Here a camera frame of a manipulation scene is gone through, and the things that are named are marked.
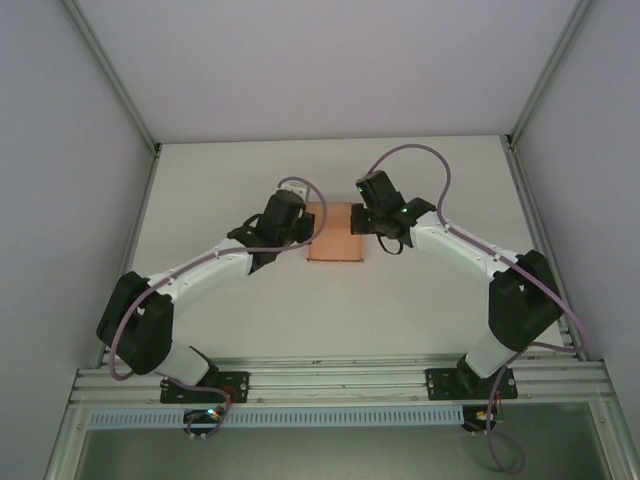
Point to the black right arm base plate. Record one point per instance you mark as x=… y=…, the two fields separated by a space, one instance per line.
x=437 y=385

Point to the aluminium table side rail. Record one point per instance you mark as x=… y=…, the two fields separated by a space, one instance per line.
x=537 y=225
x=131 y=250

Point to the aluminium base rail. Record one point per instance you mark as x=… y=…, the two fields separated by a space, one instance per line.
x=325 y=380

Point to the pink cardboard paper box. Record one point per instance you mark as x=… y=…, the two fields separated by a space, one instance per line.
x=335 y=245

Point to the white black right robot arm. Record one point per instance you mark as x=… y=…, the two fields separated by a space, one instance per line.
x=460 y=245

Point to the aluminium frame post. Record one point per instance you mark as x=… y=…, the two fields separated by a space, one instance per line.
x=114 y=75
x=549 y=75

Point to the grey metal panel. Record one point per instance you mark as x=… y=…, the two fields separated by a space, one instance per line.
x=325 y=455

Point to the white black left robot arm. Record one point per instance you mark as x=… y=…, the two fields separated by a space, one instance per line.
x=210 y=272

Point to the small circuit board with LEDs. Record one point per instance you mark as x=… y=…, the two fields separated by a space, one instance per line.
x=205 y=420
x=480 y=420

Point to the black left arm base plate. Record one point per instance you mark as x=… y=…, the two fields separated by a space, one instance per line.
x=240 y=383

